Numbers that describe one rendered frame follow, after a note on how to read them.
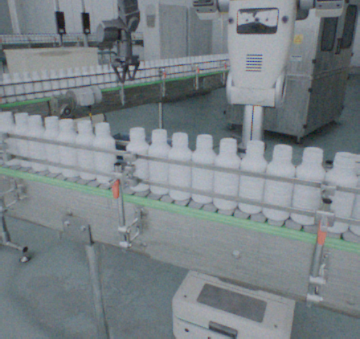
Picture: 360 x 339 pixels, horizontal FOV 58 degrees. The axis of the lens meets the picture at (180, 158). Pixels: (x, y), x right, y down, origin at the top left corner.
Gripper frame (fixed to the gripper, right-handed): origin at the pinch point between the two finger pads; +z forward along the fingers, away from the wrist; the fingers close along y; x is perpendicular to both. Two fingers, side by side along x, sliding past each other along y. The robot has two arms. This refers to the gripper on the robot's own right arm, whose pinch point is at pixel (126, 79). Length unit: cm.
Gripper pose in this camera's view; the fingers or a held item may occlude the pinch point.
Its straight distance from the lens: 133.1
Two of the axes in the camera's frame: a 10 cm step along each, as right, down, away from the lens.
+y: -4.3, 3.4, -8.4
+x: 9.0, 1.5, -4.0
